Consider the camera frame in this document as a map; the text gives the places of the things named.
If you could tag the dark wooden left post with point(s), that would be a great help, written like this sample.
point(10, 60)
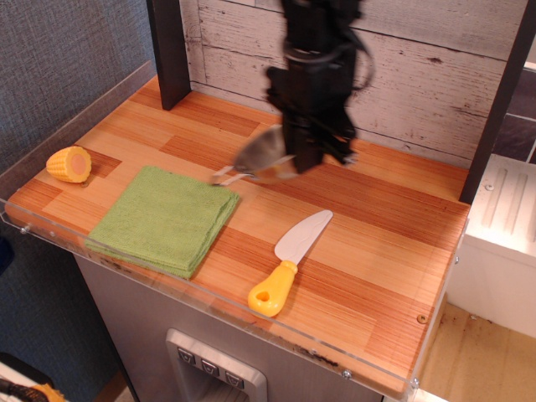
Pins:
point(169, 48)

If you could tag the clear acrylic front guard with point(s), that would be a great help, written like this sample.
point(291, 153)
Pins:
point(364, 298)

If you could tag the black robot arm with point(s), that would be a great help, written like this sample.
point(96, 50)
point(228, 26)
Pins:
point(320, 50)

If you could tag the silver dispenser panel with buttons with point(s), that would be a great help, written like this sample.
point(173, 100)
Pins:
point(204, 373)

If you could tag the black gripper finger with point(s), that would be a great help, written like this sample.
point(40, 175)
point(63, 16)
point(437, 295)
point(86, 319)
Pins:
point(311, 144)
point(293, 126)

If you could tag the dark wooden post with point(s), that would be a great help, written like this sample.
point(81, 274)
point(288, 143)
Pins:
point(169, 48)
point(508, 83)

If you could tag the green folded cloth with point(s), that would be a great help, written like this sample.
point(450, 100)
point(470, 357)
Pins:
point(165, 220)

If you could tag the dark wooden right post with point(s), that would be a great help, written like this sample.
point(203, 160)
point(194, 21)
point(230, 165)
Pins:
point(508, 83)

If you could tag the yellow toy corn cob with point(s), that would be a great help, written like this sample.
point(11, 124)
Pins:
point(71, 165)

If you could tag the yellow object bottom left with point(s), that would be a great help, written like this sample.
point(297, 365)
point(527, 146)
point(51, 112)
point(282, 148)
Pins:
point(44, 393)

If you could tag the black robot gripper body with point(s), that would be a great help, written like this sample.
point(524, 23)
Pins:
point(318, 90)

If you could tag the yellow handled toy knife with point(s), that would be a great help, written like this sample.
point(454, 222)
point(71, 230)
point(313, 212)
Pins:
point(269, 296)

